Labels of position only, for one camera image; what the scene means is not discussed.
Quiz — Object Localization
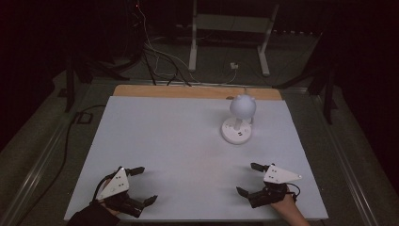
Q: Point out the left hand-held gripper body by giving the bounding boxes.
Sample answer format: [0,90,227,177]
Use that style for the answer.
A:
[95,167,145,218]

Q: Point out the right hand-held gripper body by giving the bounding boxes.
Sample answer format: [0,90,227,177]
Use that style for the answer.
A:
[247,164,303,209]

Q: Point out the white round globe desk lamp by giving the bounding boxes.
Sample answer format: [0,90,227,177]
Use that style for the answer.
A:
[220,93,258,146]

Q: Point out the person's left hand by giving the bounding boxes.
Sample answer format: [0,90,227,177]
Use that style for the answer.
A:
[99,201,121,218]

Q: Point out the person's right hand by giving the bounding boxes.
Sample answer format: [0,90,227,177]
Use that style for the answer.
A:
[270,192,303,218]

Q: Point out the white table cover sheet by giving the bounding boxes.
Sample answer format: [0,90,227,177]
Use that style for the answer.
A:
[63,95,329,222]

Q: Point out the black square floor plate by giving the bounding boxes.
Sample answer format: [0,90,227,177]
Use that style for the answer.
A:
[75,112,94,124]

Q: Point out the wooden table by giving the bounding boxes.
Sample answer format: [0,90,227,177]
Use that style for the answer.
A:
[112,84,283,102]

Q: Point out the black tripod stand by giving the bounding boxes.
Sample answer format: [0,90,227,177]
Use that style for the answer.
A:
[63,55,131,114]
[272,59,340,126]

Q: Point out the white metal stand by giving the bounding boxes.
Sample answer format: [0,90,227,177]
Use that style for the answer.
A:
[187,0,280,77]

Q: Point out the left hand-held gripper black cable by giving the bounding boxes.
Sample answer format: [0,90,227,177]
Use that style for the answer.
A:
[91,174,111,202]

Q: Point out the hand-held gripper black cable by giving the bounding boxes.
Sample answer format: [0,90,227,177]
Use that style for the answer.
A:
[285,182,302,202]
[91,174,111,202]

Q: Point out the right hand-held gripper black cable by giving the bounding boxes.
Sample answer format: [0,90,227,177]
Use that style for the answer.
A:
[285,182,302,202]

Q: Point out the long black floor cable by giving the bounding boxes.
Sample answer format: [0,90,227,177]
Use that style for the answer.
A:
[17,104,107,225]

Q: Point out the black cable bundle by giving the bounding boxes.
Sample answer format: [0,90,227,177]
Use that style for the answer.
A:
[141,43,193,88]

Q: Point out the thin white hanging cable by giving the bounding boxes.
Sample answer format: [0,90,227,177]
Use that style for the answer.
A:
[136,0,239,86]

